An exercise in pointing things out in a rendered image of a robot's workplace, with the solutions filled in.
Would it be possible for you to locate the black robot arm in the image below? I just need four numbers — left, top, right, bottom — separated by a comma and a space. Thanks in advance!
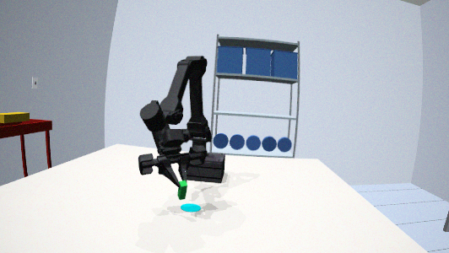
140, 56, 212, 152

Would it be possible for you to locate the cyan circle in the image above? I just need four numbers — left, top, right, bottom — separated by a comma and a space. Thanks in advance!
181, 203, 201, 212

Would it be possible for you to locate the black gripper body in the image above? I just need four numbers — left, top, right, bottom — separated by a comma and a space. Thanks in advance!
138, 136, 207, 175

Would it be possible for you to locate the green rectangular post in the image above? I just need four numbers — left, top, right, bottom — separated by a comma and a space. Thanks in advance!
177, 180, 188, 200

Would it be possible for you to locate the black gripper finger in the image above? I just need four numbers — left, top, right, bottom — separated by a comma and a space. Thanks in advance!
178, 155, 191, 182
158, 159, 180, 188

